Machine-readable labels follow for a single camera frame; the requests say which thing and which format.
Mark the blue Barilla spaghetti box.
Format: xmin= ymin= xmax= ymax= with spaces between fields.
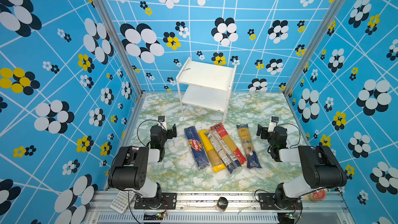
xmin=184 ymin=126 xmax=209 ymax=170

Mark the red spaghetti bag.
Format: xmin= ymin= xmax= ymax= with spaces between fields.
xmin=210 ymin=123 xmax=247 ymax=165

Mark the clear white-label spaghetti bag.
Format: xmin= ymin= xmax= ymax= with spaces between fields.
xmin=205 ymin=130 xmax=241 ymax=174

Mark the yellow Pastatime spaghetti bag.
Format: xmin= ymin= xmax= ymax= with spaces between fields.
xmin=198 ymin=130 xmax=227 ymax=172

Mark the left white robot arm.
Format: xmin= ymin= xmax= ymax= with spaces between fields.
xmin=108 ymin=125 xmax=177 ymax=207

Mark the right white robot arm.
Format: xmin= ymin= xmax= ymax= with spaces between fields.
xmin=257 ymin=124 xmax=347 ymax=208

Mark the white two-tier shelf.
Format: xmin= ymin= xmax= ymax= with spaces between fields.
xmin=176 ymin=58 xmax=237 ymax=123

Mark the blue Ankara spaghetti bag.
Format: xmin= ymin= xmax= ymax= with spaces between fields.
xmin=236 ymin=124 xmax=261 ymax=169

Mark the small black round knob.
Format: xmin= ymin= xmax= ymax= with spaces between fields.
xmin=216 ymin=197 xmax=229 ymax=213

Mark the round red tin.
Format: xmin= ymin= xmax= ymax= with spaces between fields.
xmin=304 ymin=189 xmax=327 ymax=202

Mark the white calculator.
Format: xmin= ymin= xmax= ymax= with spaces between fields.
xmin=109 ymin=191 xmax=135 ymax=214

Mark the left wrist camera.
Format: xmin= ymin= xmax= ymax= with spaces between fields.
xmin=158 ymin=115 xmax=167 ymax=130

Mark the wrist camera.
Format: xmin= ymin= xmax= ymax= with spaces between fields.
xmin=268 ymin=116 xmax=279 ymax=133
xmin=158 ymin=115 xmax=167 ymax=130

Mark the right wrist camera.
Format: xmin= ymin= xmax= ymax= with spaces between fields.
xmin=268 ymin=116 xmax=279 ymax=133

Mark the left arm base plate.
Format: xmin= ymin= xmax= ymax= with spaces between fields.
xmin=134 ymin=192 xmax=177 ymax=210

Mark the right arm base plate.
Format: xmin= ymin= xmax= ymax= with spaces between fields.
xmin=257 ymin=192 xmax=303 ymax=211

